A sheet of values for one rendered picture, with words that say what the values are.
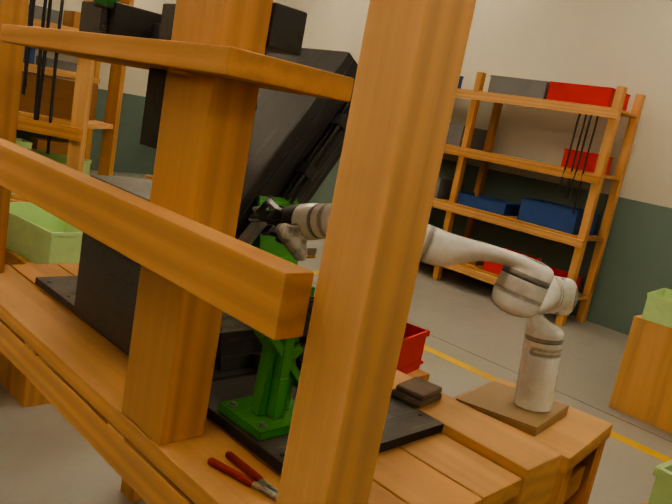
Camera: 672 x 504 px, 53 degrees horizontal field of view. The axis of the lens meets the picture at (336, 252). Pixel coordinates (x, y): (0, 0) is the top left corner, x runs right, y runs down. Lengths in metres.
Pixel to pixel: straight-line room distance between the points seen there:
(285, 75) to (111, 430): 0.74
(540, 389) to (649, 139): 5.39
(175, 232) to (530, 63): 6.78
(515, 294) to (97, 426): 0.83
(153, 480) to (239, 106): 0.65
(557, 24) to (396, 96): 6.82
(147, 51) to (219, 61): 0.20
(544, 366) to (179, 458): 0.91
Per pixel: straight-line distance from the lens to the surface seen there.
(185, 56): 1.07
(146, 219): 1.11
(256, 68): 1.00
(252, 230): 1.45
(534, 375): 1.72
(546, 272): 1.27
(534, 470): 1.40
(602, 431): 1.83
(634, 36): 7.22
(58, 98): 4.14
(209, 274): 0.96
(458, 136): 7.27
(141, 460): 1.28
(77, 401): 1.49
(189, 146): 1.10
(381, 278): 0.81
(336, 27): 9.56
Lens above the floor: 1.47
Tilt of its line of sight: 11 degrees down
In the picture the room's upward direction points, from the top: 11 degrees clockwise
